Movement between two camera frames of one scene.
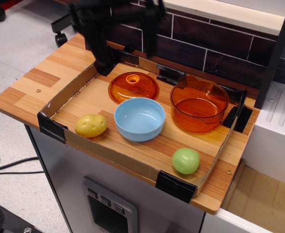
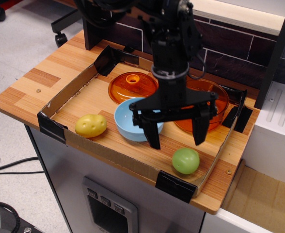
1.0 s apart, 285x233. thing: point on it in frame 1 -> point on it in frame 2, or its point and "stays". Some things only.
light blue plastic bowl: x=139 y=119 stays
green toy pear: x=186 y=160 stays
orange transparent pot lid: x=131 y=85 stays
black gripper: x=92 y=16 -> x=175 y=102
